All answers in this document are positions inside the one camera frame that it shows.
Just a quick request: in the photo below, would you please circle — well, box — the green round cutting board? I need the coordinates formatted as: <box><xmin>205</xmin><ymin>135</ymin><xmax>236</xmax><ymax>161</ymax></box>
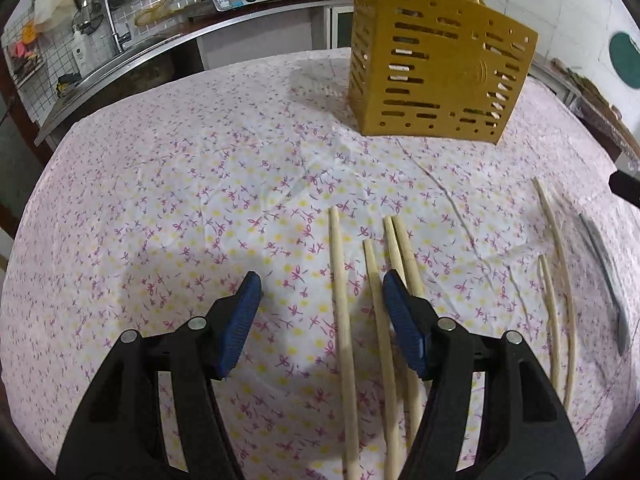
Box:
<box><xmin>610</xmin><ymin>32</ymin><xmax>640</xmax><ymax>88</ymax></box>

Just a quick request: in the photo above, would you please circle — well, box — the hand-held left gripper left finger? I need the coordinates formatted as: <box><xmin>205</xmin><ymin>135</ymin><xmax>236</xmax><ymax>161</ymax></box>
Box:
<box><xmin>56</xmin><ymin>270</ymin><xmax>263</xmax><ymax>480</ymax></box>

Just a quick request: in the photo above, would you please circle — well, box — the wire wall basket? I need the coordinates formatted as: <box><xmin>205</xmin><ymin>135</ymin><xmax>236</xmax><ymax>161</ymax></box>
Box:
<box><xmin>5</xmin><ymin>20</ymin><xmax>43</xmax><ymax>81</ymax></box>

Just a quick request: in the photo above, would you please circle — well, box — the yellow gas hose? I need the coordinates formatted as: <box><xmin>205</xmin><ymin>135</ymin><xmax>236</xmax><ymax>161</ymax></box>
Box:
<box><xmin>134</xmin><ymin>0</ymin><xmax>193</xmax><ymax>28</ymax></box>

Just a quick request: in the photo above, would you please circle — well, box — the metal faucet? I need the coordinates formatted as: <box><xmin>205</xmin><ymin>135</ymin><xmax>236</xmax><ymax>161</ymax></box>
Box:
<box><xmin>82</xmin><ymin>0</ymin><xmax>133</xmax><ymax>53</ymax></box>

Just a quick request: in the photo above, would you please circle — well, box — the plastic covered side table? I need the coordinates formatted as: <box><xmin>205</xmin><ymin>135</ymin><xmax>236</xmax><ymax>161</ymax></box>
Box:
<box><xmin>570</xmin><ymin>100</ymin><xmax>640</xmax><ymax>171</ymax></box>

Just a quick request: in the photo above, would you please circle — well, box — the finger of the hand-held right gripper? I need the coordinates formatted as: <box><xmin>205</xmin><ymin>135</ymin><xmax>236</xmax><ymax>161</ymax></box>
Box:
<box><xmin>609</xmin><ymin>169</ymin><xmax>640</xmax><ymax>207</ymax></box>

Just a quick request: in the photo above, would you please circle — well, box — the yellow perforated utensil holder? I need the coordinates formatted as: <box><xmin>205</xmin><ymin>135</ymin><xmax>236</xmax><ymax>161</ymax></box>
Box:
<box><xmin>346</xmin><ymin>0</ymin><xmax>540</xmax><ymax>146</ymax></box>

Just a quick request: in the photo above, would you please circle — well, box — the steel sink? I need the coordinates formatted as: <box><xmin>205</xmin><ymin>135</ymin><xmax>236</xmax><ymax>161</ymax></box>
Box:
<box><xmin>60</xmin><ymin>32</ymin><xmax>186</xmax><ymax>91</ymax></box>

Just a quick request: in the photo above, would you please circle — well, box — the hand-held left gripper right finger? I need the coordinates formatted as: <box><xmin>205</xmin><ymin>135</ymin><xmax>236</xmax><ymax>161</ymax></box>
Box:
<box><xmin>382</xmin><ymin>269</ymin><xmax>587</xmax><ymax>480</ymax></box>

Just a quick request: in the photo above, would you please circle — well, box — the white pump soap bottle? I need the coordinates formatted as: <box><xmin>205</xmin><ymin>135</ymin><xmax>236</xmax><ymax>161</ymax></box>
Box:
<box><xmin>70</xmin><ymin>30</ymin><xmax>93</xmax><ymax>68</ymax></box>

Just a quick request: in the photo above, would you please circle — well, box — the wooden chopping block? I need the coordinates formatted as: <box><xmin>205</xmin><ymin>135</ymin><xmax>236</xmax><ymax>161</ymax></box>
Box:
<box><xmin>550</xmin><ymin>57</ymin><xmax>640</xmax><ymax>136</ymax></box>

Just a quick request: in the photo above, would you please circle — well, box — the floral tablecloth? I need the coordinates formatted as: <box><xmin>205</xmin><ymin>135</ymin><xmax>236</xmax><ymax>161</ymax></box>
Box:
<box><xmin>0</xmin><ymin>47</ymin><xmax>640</xmax><ymax>480</ymax></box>

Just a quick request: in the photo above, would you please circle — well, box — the beige plastic bag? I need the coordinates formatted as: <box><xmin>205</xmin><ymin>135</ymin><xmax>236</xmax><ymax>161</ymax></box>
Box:
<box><xmin>32</xmin><ymin>0</ymin><xmax>76</xmax><ymax>33</ymax></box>

